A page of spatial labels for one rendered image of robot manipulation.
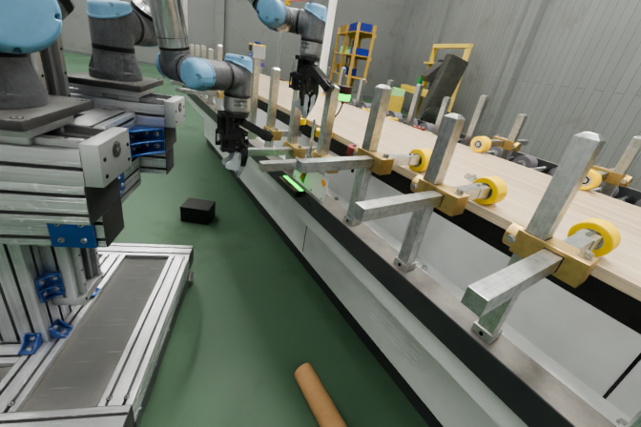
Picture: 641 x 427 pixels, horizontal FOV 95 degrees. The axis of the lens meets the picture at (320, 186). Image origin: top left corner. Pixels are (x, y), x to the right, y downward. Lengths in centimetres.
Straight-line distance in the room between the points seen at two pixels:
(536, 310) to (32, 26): 116
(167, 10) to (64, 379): 110
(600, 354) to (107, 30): 155
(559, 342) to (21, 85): 128
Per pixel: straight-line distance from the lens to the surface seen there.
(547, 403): 80
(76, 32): 1380
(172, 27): 91
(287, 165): 104
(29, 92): 78
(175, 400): 142
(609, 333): 96
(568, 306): 96
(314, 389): 134
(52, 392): 130
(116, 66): 120
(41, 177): 77
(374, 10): 1293
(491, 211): 95
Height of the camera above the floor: 121
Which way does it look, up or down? 23 degrees down
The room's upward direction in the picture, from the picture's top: 10 degrees clockwise
